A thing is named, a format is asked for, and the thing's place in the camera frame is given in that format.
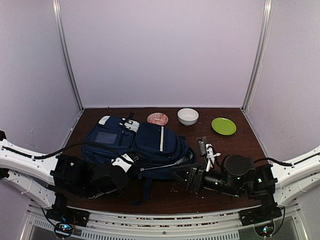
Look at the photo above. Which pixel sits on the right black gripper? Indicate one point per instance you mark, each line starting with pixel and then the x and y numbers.
pixel 194 177

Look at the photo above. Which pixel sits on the navy blue backpack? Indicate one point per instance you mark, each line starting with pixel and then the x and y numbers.
pixel 158 148

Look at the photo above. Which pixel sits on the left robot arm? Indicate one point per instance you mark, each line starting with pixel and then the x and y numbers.
pixel 22 169

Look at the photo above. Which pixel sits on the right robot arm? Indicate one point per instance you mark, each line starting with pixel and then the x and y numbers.
pixel 274 184

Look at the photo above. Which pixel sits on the white ceramic bowl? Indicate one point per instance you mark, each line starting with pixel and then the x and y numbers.
pixel 187 116

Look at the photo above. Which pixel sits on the red patterned small bowl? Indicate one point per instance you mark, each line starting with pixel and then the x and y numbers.
pixel 158 118

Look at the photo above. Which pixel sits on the green plate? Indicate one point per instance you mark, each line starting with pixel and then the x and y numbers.
pixel 223 126

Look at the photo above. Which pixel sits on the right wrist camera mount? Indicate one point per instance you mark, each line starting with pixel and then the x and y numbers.
pixel 208 153

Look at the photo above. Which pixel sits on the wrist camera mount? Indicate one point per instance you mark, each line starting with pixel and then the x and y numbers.
pixel 127 162
pixel 208 153

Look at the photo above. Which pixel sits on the front aluminium rail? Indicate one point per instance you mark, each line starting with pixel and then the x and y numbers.
pixel 219 225

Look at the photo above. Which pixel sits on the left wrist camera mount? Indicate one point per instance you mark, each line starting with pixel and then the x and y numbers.
pixel 127 162

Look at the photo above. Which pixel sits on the right aluminium frame post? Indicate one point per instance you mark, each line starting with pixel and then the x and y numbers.
pixel 262 42

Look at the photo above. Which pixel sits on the aluminium frame post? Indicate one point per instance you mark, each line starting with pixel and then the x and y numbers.
pixel 66 56
pixel 262 42

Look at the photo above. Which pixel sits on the left aluminium frame post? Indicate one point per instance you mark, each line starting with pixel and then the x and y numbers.
pixel 66 56

